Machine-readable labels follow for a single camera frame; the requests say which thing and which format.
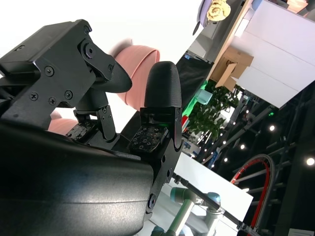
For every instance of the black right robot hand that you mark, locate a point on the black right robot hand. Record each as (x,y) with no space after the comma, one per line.
(73,184)

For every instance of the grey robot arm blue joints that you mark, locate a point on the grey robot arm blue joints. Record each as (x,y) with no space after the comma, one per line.
(184,214)

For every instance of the purple bowl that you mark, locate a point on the purple bowl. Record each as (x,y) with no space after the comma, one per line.
(204,9)

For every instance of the black tripod pole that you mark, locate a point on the black tripod pole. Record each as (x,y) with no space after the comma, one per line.
(205,196)

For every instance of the green table cloth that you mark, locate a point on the green table cloth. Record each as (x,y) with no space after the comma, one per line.
(190,107)

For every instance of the green leafy plant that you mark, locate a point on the green leafy plant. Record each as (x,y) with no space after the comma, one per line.
(210,116)

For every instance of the teal box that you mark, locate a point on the teal box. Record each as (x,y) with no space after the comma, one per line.
(205,96)

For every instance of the black table skirt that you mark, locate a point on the black table skirt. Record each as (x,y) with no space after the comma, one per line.
(192,71)

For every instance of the black round table grommet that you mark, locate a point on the black round table grommet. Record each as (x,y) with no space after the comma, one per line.
(196,28)

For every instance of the brown cardboard box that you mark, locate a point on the brown cardboard box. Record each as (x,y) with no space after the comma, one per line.
(232,65)

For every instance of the light wooden board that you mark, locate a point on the light wooden board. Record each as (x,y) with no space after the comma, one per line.
(230,37)

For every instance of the large white partition panel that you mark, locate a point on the large white partition panel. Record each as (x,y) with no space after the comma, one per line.
(275,49)

